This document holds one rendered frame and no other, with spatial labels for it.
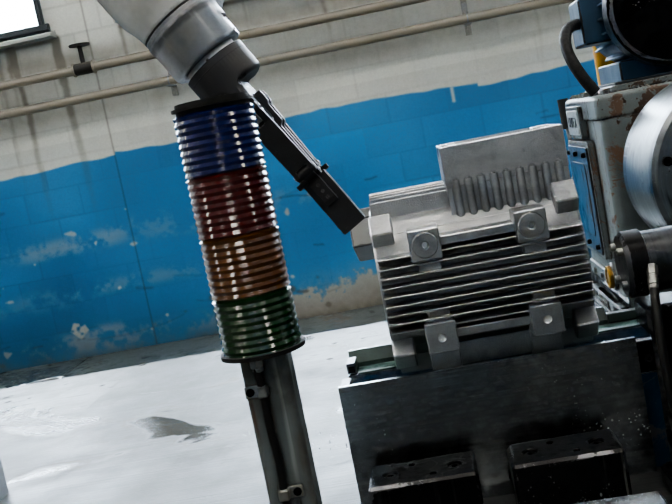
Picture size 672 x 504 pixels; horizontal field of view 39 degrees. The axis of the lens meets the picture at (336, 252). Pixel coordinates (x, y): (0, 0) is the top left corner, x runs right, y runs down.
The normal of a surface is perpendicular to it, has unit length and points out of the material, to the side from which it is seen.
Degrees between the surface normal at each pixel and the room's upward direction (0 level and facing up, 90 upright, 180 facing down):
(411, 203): 88
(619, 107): 90
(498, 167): 90
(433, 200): 88
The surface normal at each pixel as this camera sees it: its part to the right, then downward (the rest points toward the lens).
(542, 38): -0.07, 0.13
